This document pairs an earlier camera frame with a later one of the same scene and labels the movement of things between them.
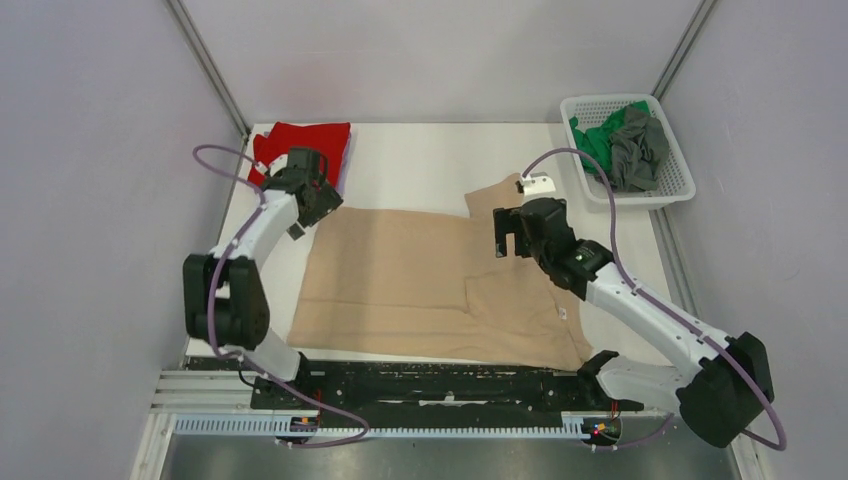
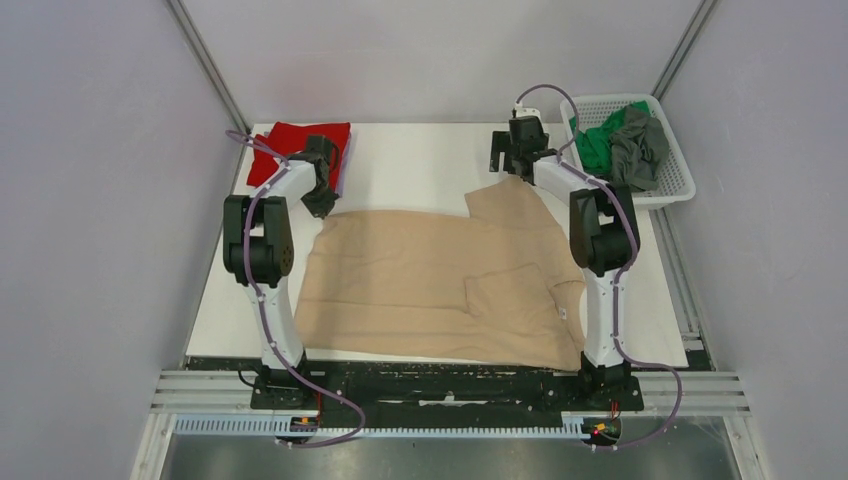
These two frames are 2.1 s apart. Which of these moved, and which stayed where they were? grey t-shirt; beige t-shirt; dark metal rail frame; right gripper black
Moved: right gripper black
Stayed: beige t-shirt; grey t-shirt; dark metal rail frame
